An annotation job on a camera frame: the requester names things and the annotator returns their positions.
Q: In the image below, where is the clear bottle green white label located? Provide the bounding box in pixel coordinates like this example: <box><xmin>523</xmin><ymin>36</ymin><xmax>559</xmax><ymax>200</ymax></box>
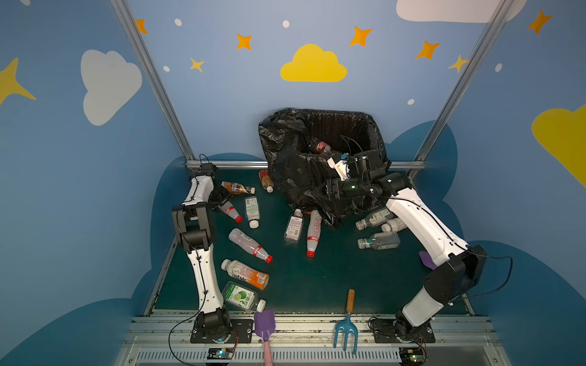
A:
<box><xmin>355</xmin><ymin>207</ymin><xmax>395</xmax><ymax>230</ymax></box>

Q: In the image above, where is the black bin bag bin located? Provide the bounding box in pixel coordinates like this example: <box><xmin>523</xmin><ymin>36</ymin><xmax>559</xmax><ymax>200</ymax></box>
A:
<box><xmin>258</xmin><ymin>108</ymin><xmax>390</xmax><ymax>229</ymax></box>

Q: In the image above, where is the aluminium back frame rail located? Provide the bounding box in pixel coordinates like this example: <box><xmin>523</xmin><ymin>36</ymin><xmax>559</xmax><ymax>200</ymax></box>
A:
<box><xmin>186</xmin><ymin>160</ymin><xmax>268</xmax><ymax>170</ymax></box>

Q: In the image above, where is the lime label clear bottle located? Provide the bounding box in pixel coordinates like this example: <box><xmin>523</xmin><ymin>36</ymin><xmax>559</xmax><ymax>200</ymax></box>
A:
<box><xmin>221</xmin><ymin>282</ymin><xmax>266</xmax><ymax>312</ymax></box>

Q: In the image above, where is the clear flat white label bottle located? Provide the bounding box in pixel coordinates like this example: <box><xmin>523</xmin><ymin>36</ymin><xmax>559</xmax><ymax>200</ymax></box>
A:
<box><xmin>284</xmin><ymin>208</ymin><xmax>304</xmax><ymax>244</ymax></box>

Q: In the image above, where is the orange juice bottle white cap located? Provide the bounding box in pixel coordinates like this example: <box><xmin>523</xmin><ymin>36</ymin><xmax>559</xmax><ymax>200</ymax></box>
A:
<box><xmin>221</xmin><ymin>259</ymin><xmax>269</xmax><ymax>291</ymax></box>

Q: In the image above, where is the blue garden fork wooden handle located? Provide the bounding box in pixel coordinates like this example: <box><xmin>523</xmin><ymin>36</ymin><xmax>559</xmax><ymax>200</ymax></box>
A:
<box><xmin>333</xmin><ymin>289</ymin><xmax>359</xmax><ymax>355</ymax></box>

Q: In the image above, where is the purple spatula pink handle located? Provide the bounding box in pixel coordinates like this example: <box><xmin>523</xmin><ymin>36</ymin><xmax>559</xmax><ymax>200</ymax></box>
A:
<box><xmin>419</xmin><ymin>251</ymin><xmax>437</xmax><ymax>271</ymax></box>

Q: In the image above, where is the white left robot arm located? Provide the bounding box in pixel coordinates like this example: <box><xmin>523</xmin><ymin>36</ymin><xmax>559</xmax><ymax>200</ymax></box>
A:
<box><xmin>172</xmin><ymin>172</ymin><xmax>232</xmax><ymax>343</ymax></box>

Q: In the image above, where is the brown label bottle lying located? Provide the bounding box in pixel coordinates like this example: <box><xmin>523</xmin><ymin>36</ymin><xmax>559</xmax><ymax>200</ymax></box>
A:
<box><xmin>221</xmin><ymin>181</ymin><xmax>256</xmax><ymax>195</ymax></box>

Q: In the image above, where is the left aluminium frame post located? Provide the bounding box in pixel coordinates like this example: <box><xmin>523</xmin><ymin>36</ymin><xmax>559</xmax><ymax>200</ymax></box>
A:
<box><xmin>110</xmin><ymin>0</ymin><xmax>195</xmax><ymax>161</ymax></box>

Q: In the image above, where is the small clear white label bottle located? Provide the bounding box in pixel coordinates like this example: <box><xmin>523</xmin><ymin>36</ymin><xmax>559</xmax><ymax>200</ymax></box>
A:
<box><xmin>245</xmin><ymin>196</ymin><xmax>260</xmax><ymax>229</ymax></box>

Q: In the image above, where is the aluminium frame post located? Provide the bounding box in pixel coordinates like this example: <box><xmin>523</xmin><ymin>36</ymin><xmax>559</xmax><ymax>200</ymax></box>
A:
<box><xmin>110</xmin><ymin>0</ymin><xmax>195</xmax><ymax>161</ymax></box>
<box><xmin>413</xmin><ymin>0</ymin><xmax>515</xmax><ymax>166</ymax></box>

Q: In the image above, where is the purple shovel pink handle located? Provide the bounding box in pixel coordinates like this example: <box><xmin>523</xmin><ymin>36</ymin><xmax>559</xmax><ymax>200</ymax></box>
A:
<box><xmin>254</xmin><ymin>309</ymin><xmax>276</xmax><ymax>366</ymax></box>

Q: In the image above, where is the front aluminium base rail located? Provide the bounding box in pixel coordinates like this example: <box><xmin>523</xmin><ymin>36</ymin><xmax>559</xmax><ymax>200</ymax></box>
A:
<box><xmin>115</xmin><ymin>311</ymin><xmax>511</xmax><ymax>365</ymax></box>

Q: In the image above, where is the red label yellow cap bottle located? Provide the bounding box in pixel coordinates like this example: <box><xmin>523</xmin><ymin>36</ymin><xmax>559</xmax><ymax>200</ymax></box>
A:
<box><xmin>313</xmin><ymin>141</ymin><xmax>332</xmax><ymax>155</ymax></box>

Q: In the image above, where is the white red label bottle upright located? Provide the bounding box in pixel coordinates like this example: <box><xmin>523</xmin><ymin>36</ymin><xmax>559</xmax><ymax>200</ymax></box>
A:
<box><xmin>307</xmin><ymin>210</ymin><xmax>322</xmax><ymax>258</ymax></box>

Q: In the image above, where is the brown tea bottle back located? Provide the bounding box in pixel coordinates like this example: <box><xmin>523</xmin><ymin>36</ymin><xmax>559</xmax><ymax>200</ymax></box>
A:
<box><xmin>259</xmin><ymin>169</ymin><xmax>274</xmax><ymax>193</ymax></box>

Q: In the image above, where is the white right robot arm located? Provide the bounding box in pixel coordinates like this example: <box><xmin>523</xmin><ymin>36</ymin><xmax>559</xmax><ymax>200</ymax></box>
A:
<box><xmin>325</xmin><ymin>155</ymin><xmax>486</xmax><ymax>341</ymax></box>

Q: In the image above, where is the white orange label bottle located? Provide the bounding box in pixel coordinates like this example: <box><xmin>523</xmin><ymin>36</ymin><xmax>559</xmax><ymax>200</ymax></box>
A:
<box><xmin>382</xmin><ymin>217</ymin><xmax>407</xmax><ymax>233</ymax></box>

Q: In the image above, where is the right aluminium frame post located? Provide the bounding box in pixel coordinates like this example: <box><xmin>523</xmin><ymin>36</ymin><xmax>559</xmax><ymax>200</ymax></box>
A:
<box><xmin>413</xmin><ymin>0</ymin><xmax>515</xmax><ymax>166</ymax></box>

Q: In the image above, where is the white bottle red cap left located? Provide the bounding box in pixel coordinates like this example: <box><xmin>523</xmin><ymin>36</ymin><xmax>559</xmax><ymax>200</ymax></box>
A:
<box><xmin>218</xmin><ymin>201</ymin><xmax>244</xmax><ymax>224</ymax></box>

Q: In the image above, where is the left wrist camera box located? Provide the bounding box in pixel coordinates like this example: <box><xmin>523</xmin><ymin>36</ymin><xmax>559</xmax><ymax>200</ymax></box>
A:
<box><xmin>197</xmin><ymin>163</ymin><xmax>218</xmax><ymax>178</ymax></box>

